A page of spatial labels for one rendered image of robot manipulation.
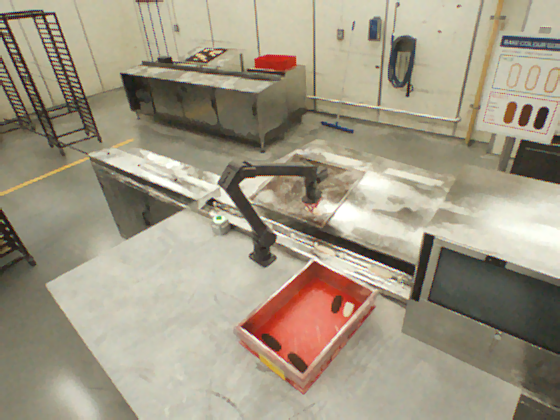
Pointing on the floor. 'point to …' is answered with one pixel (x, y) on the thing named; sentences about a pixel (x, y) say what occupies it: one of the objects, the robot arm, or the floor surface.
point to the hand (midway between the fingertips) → (313, 208)
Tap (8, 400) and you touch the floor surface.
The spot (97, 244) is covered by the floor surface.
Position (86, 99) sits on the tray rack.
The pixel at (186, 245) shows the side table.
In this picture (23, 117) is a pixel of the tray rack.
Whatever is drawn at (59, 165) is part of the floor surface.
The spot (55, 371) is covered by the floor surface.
